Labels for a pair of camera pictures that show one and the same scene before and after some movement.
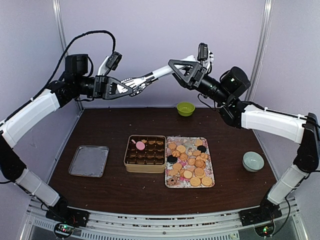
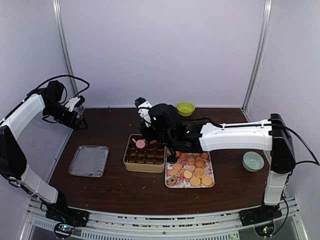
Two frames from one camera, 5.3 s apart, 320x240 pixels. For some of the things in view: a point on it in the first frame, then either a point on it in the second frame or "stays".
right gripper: (190, 71) → (146, 136)
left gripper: (105, 87) → (71, 123)
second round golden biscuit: (206, 181) stays
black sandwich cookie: (171, 159) stays
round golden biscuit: (195, 181) stays
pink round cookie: (140, 145) stays
